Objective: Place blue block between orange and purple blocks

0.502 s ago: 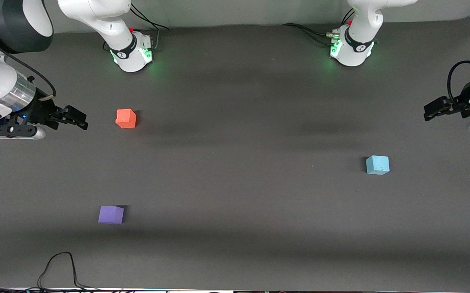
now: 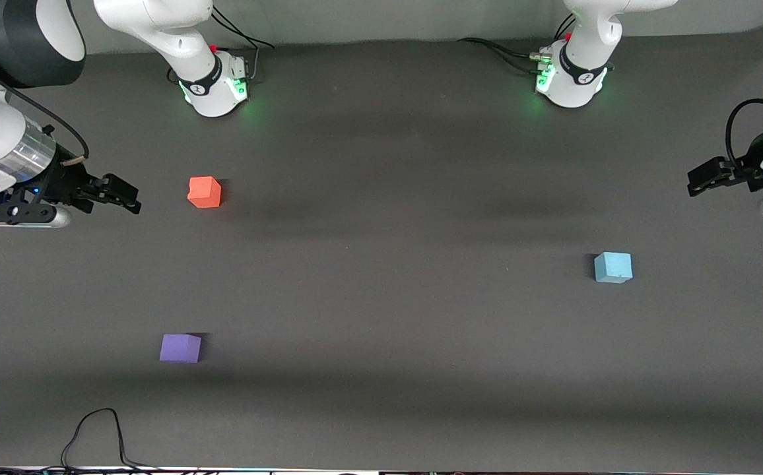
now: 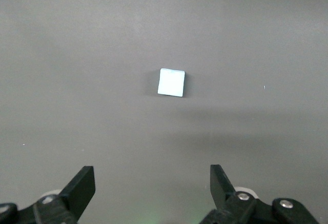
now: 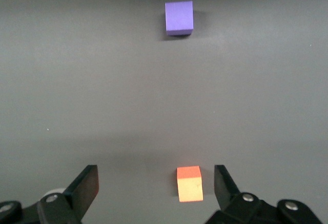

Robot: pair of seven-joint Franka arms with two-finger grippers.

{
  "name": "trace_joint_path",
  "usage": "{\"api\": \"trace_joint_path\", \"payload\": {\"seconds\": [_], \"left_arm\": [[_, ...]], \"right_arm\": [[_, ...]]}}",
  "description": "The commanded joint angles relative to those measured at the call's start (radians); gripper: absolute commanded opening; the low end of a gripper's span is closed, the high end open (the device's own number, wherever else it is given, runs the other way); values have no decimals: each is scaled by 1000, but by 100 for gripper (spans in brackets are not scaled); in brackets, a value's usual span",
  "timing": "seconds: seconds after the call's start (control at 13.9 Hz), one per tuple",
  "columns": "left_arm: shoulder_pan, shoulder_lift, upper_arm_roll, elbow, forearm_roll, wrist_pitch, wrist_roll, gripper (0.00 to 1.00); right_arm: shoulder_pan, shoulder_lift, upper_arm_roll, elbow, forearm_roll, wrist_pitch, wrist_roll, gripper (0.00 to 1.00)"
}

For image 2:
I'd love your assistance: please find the black looped table cable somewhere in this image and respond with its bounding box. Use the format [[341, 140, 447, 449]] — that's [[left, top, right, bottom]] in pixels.
[[61, 408, 158, 472]]

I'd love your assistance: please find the purple foam block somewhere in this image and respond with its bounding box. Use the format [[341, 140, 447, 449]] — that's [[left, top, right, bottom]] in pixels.
[[159, 334, 202, 364]]

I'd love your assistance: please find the orange foam block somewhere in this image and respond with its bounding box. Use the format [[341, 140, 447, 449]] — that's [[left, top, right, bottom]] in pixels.
[[187, 176, 222, 209]]

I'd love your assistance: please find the black left base cable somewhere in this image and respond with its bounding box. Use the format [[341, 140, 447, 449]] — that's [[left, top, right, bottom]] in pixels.
[[457, 13, 577, 75]]

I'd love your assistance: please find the black right base cable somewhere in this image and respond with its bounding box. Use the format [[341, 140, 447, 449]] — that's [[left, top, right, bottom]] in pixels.
[[209, 5, 275, 83]]

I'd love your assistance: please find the light blue foam block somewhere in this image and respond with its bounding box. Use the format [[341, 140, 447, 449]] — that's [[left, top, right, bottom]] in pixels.
[[594, 252, 633, 284]]

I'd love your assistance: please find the black base cable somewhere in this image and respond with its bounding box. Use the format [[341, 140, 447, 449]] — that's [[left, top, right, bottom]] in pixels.
[[209, 5, 275, 83], [457, 13, 577, 75]]

